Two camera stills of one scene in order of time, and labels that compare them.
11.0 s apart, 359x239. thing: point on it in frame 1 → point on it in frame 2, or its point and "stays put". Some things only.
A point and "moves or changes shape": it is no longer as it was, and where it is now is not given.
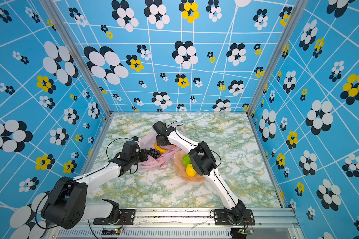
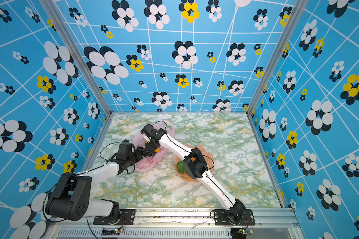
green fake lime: [186, 160] moves or changes shape
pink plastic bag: [148, 140] moves or changes shape
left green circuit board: [110, 231] stays put
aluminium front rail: [189, 223] stays put
